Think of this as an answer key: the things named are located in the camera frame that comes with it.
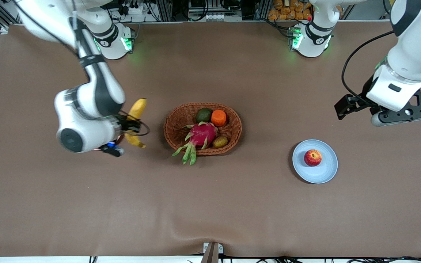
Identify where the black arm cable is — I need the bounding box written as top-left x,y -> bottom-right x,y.
341,31 -> 395,99
20,0 -> 151,137

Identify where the green avocado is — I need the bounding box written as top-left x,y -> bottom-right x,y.
196,108 -> 213,124

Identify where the white power strip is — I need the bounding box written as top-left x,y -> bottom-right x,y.
121,3 -> 153,16

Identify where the grey metal bracket post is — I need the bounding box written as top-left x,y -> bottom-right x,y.
200,242 -> 224,263

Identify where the yellow banana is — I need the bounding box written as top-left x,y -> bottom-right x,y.
124,98 -> 148,149

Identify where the red apple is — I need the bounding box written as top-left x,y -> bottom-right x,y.
304,149 -> 323,167

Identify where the white terminal block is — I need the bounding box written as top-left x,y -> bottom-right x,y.
202,12 -> 227,21

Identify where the brown wicker basket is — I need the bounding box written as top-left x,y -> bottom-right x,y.
164,102 -> 243,156

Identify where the aluminium frame post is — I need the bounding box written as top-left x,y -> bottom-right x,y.
156,0 -> 173,22
254,0 -> 270,20

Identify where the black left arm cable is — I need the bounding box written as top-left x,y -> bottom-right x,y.
341,31 -> 395,99

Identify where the brown tablecloth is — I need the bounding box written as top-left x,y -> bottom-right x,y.
0,20 -> 421,258

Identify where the pink round plate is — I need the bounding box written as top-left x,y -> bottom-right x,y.
93,134 -> 124,151

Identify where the pink dragon fruit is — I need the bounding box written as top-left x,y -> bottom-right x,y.
171,122 -> 219,166

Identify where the pile of orange toy fruit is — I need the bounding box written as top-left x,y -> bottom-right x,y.
268,0 -> 313,21

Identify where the blue round plate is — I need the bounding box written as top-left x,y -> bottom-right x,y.
292,139 -> 339,184

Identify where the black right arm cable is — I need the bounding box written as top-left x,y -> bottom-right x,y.
20,0 -> 151,137

